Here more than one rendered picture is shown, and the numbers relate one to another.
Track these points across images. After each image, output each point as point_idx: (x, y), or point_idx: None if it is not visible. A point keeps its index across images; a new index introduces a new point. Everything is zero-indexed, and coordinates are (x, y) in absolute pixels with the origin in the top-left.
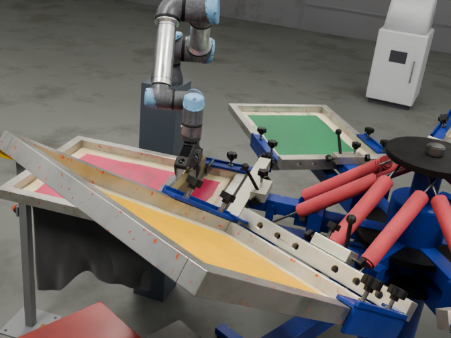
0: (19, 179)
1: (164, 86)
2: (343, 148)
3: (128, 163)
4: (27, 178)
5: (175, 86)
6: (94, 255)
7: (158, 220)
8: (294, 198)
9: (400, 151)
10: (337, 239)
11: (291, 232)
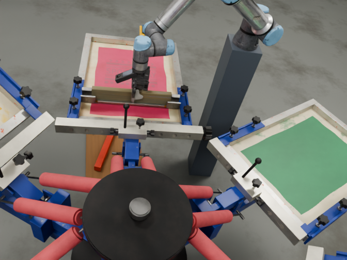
0: (101, 36)
1: (154, 25)
2: (311, 193)
3: (163, 71)
4: (107, 39)
5: (237, 48)
6: None
7: None
8: (137, 155)
9: (125, 179)
10: (41, 178)
11: None
